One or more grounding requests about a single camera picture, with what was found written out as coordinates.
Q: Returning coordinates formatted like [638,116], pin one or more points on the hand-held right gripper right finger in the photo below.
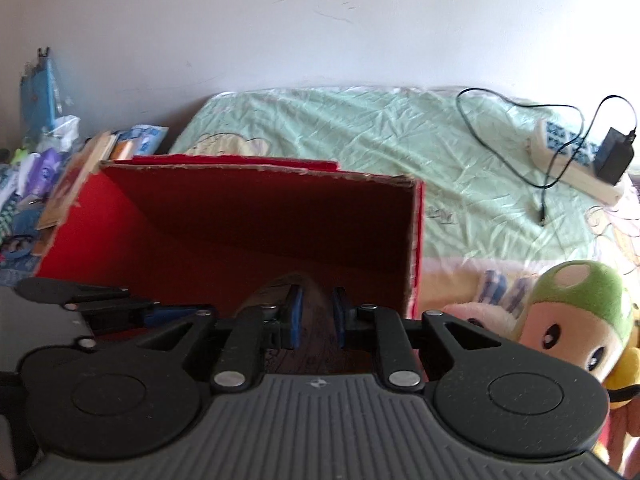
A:
[340,317]

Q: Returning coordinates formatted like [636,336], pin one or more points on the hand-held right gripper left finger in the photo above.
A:
[294,320]

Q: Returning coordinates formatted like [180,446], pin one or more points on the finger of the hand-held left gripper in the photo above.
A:
[170,314]
[60,292]

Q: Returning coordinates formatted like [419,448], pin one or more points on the dark brown wooden board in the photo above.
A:
[317,310]

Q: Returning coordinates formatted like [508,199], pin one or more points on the red cardboard box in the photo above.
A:
[225,220]

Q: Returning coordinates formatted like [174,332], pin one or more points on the stack of books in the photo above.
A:
[15,276]

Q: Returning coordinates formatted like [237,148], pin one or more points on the purple and white packet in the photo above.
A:
[45,170]

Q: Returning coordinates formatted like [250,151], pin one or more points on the pink plush toy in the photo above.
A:
[480,317]

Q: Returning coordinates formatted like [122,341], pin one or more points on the cream book with red picture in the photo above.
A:
[97,149]

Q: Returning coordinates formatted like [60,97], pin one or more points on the white plastic bag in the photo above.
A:
[62,132]

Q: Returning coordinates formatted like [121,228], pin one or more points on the blue snack packet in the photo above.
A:
[145,139]

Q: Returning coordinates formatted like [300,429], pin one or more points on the light green bed sheet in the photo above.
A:
[350,130]

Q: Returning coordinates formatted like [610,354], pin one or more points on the tall blue package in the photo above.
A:
[42,90]

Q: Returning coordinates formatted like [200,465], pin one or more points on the green mushroom plush toy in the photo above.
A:
[590,285]

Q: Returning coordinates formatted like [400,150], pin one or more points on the white power strip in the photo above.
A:
[585,182]

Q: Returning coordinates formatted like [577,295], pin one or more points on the yellow plush toy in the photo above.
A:
[625,370]

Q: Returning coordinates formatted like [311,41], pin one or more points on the black power adapter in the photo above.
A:
[612,157]

